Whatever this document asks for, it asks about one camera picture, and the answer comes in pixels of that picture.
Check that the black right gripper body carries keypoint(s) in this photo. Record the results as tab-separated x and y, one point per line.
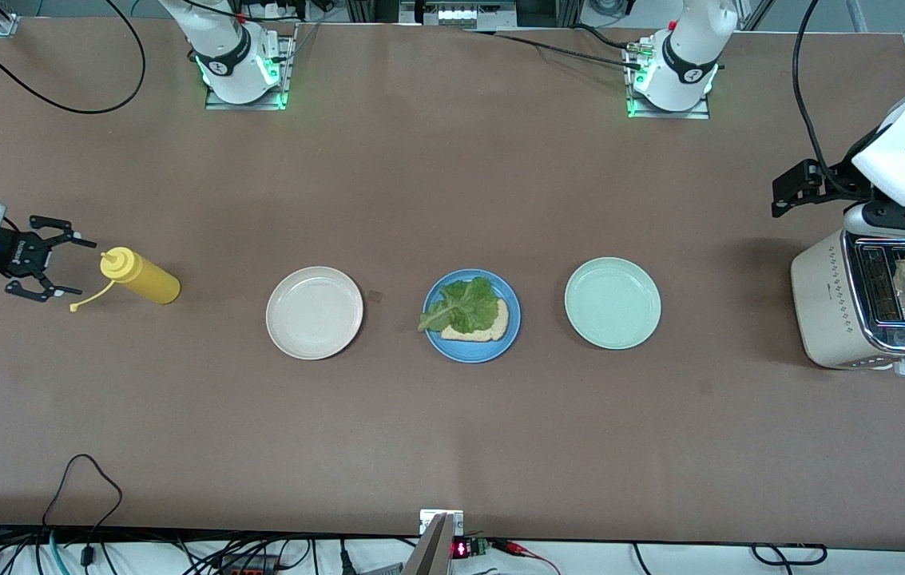
14	253

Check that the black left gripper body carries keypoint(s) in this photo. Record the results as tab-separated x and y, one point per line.
834	178

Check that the yellow mustard squeeze bottle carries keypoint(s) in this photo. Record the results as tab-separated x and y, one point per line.
144	281

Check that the green lettuce leaf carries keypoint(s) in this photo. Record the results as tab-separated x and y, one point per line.
468	307

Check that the light green round plate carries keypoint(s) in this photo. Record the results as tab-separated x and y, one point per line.
613	303

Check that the beige round plate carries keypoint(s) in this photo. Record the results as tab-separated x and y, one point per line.
314	312

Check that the blue round plate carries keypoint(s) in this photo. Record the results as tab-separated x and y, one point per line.
471	353

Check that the cream and chrome toaster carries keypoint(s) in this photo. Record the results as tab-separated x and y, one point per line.
823	307

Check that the grey device with light strip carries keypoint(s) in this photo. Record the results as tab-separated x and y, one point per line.
460	14

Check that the circuit board with red display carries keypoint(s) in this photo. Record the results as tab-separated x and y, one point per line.
470	549

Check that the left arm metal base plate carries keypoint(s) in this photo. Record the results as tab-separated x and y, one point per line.
700	114

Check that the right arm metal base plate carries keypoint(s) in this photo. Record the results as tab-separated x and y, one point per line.
216	102

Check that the small white bracket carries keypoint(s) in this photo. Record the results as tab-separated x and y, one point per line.
428	519

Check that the grey camera pole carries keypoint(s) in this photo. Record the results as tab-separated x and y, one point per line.
430	551

